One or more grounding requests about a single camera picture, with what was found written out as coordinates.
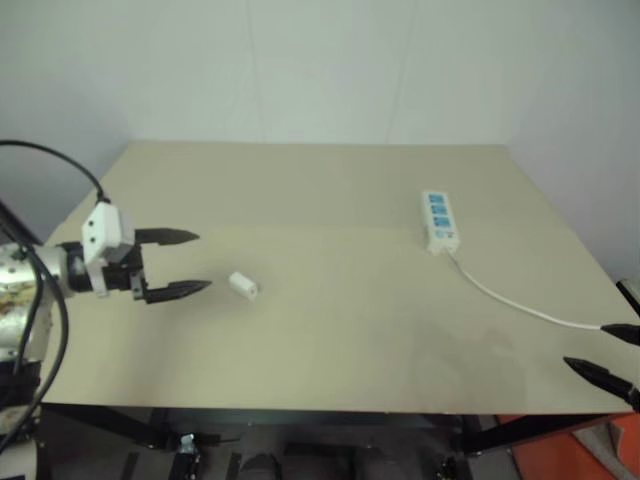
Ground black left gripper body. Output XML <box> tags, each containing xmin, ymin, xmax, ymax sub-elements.
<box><xmin>101</xmin><ymin>238</ymin><xmax>152</xmax><ymax>304</ymax></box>

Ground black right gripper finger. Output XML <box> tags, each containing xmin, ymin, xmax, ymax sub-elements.
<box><xmin>600</xmin><ymin>323</ymin><xmax>640</xmax><ymax>347</ymax></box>
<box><xmin>562</xmin><ymin>355</ymin><xmax>637</xmax><ymax>400</ymax></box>

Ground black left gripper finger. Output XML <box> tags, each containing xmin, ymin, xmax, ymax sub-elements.
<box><xmin>144</xmin><ymin>280</ymin><xmax>214</xmax><ymax>306</ymax></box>
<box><xmin>133</xmin><ymin>227</ymin><xmax>201</xmax><ymax>248</ymax></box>

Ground white plug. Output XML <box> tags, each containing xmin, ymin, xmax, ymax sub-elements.
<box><xmin>228</xmin><ymin>270</ymin><xmax>262</xmax><ymax>302</ymax></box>

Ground white power strip blue sockets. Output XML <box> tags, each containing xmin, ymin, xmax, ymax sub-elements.
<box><xmin>422</xmin><ymin>189</ymin><xmax>461</xmax><ymax>256</ymax></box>

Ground orange box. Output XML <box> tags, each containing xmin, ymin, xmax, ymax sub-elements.
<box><xmin>492</xmin><ymin>412</ymin><xmax>640</xmax><ymax>480</ymax></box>

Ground dark robot torso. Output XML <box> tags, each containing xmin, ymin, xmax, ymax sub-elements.
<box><xmin>0</xmin><ymin>357</ymin><xmax>51</xmax><ymax>480</ymax></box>

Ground metal caster wheel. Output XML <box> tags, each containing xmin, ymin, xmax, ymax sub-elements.
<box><xmin>175</xmin><ymin>432</ymin><xmax>202</xmax><ymax>457</ymax></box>

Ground dark rounded shape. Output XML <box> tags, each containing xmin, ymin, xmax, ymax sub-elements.
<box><xmin>238</xmin><ymin>451</ymin><xmax>282</xmax><ymax>480</ymax></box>

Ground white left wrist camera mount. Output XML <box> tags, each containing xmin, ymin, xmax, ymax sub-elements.
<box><xmin>81</xmin><ymin>201</ymin><xmax>136</xmax><ymax>299</ymax></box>

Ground white power cable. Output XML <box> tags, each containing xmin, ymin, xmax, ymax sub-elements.
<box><xmin>445</xmin><ymin>251</ymin><xmax>607</xmax><ymax>332</ymax></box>

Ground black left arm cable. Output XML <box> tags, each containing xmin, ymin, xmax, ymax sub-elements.
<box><xmin>0</xmin><ymin>140</ymin><xmax>112</xmax><ymax>451</ymax></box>

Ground black table frame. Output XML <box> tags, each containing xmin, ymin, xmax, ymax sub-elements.
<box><xmin>41</xmin><ymin>402</ymin><xmax>624</xmax><ymax>457</ymax></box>

